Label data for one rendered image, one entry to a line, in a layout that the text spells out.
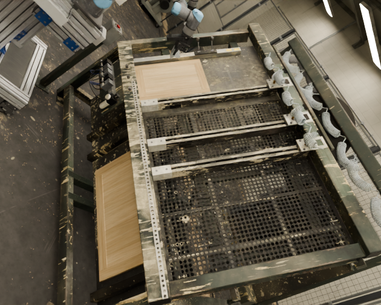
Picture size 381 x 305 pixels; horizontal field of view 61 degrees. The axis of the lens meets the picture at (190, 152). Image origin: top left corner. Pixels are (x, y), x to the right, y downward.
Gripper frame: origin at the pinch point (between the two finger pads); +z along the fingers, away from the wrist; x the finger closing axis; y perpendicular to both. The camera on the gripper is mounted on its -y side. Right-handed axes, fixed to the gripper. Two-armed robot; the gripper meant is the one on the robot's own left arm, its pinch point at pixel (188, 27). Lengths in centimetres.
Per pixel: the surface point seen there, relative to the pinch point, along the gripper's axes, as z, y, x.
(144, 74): 29, 50, 5
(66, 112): 78, 100, -35
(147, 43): 23.2, 23.6, -23.6
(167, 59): 22.2, 24.7, 4.3
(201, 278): 32, 133, 153
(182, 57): 18.6, 13.5, 11.6
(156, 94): 29, 57, 29
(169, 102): 23, 61, 47
